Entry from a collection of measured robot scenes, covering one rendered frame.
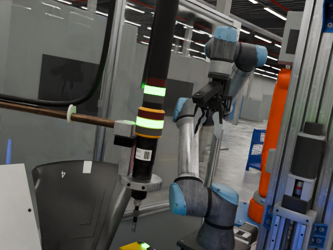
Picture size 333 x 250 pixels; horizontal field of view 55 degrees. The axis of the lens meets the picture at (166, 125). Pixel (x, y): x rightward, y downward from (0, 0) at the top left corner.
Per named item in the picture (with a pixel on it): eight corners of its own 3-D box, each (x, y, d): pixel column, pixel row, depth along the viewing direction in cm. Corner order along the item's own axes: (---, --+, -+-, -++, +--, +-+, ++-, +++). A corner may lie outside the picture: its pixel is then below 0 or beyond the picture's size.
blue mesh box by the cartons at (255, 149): (244, 169, 736) (252, 128, 724) (271, 166, 824) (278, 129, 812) (280, 182, 673) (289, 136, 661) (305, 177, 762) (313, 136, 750)
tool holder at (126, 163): (101, 183, 51) (110, 122, 49) (115, 172, 58) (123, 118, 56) (156, 194, 49) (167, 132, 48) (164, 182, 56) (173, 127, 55)
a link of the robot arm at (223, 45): (234, 31, 109) (242, 28, 101) (228, 64, 110) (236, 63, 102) (211, 28, 108) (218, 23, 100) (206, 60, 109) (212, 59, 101)
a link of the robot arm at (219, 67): (224, 60, 100) (203, 59, 106) (221, 75, 101) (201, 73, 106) (237, 64, 106) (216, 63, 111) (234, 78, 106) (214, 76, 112)
